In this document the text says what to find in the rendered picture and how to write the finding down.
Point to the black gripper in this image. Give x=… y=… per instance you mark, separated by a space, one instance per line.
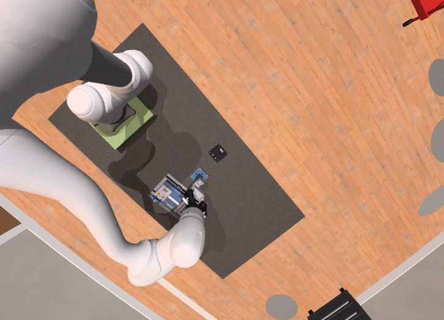
x=190 y=201

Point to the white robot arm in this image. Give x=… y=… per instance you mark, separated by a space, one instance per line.
x=48 y=43

